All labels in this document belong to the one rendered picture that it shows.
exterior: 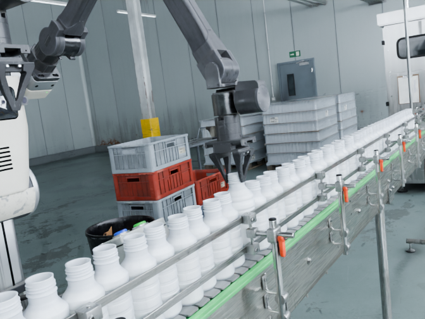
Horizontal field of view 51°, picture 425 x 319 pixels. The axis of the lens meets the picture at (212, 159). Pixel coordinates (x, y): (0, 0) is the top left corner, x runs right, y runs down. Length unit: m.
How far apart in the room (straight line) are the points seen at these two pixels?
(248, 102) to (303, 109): 6.66
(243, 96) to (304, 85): 10.85
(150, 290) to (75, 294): 0.14
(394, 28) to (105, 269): 5.15
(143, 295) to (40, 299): 0.18
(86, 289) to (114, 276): 0.06
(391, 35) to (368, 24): 5.79
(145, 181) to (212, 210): 2.55
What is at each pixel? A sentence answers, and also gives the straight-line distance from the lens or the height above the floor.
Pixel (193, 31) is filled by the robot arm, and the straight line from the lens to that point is 1.02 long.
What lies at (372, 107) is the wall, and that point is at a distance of 11.36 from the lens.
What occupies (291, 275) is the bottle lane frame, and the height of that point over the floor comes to 0.91.
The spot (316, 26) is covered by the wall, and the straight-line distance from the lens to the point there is 11.77.
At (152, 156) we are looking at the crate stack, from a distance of 3.38.
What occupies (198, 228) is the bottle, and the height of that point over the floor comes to 1.13.
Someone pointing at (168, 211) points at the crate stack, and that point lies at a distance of 3.55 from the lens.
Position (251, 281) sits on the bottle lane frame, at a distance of 0.99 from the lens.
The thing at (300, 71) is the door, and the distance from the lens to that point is 11.82.
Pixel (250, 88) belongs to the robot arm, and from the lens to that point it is 0.95.
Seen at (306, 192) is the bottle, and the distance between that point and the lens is 1.32.
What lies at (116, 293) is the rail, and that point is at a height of 1.11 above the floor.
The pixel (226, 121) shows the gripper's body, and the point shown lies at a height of 1.32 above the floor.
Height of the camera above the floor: 1.37
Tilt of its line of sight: 8 degrees down
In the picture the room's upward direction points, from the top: 7 degrees counter-clockwise
